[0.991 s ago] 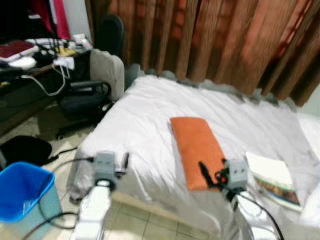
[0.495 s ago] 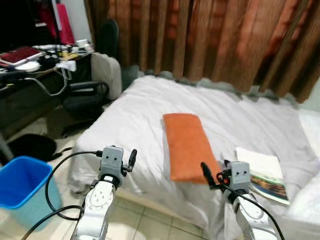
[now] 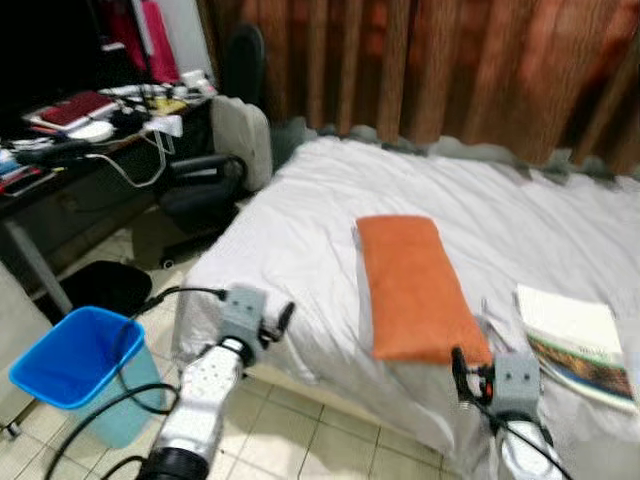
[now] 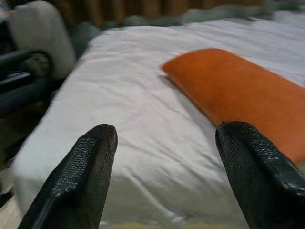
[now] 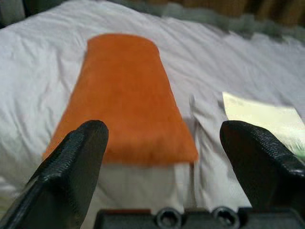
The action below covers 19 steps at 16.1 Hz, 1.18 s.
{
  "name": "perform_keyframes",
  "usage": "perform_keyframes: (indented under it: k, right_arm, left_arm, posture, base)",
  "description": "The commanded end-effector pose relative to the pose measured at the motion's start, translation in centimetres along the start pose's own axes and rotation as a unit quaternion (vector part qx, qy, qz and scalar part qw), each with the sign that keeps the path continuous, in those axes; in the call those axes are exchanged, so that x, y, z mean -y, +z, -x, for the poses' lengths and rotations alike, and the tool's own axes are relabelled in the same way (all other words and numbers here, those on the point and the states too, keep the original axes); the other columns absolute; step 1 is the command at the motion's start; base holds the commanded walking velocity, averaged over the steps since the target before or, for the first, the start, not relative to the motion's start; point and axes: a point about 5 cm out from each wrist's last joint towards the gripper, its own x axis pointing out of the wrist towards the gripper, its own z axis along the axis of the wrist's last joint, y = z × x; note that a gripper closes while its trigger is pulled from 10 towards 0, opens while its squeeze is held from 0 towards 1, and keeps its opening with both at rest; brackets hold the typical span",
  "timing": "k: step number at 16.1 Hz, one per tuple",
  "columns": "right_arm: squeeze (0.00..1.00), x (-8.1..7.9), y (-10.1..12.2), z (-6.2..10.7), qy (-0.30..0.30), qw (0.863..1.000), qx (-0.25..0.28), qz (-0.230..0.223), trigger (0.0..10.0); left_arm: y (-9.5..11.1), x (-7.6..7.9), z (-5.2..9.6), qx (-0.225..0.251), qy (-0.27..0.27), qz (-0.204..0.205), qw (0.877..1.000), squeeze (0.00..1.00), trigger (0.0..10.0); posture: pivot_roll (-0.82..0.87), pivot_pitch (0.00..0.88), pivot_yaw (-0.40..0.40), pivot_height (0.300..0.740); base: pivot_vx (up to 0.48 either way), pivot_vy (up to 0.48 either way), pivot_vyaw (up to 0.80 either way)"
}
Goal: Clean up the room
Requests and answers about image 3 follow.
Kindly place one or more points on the orange pillow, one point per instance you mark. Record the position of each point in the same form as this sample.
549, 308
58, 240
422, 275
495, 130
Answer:
415, 290

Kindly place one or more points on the white magazine with city photo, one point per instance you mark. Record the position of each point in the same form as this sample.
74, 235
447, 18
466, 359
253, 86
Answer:
570, 325

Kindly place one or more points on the grey duvet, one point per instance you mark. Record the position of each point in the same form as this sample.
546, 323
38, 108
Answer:
300, 220

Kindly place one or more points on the black office chair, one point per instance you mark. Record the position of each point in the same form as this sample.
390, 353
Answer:
200, 200

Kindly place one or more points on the black bag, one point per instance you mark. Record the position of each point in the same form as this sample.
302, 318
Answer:
100, 288

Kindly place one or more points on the beige chair cushion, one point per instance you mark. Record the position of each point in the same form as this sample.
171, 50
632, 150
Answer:
242, 140

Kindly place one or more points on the blue waste bin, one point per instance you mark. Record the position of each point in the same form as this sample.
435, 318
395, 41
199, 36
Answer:
70, 355

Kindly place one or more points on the grey green scalloped fabric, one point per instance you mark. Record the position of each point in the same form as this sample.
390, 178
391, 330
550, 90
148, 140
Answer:
480, 153

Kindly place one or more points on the white power adapter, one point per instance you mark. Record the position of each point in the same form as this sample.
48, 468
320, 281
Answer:
166, 126

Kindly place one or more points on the dark desk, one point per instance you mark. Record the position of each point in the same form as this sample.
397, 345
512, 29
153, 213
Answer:
60, 215

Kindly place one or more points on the grey rolling cabinet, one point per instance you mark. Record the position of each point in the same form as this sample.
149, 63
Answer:
20, 340

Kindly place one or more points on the white computer mouse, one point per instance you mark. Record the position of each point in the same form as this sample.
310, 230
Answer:
92, 131

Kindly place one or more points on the black white checkered cloth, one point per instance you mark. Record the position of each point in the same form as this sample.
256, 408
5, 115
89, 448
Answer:
135, 95

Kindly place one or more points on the dark red book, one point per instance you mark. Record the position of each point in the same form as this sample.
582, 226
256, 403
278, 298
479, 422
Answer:
72, 108

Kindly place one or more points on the brown curtain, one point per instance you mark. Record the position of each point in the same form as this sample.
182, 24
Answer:
450, 70

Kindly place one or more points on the pink red hanging garment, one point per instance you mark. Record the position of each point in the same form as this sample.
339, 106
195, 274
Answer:
148, 40

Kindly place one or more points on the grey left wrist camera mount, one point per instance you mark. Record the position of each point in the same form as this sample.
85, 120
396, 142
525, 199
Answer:
243, 310

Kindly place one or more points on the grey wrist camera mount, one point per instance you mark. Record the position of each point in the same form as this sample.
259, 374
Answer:
243, 310
516, 380

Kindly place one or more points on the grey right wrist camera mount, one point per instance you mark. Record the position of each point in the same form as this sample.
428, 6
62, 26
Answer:
516, 380

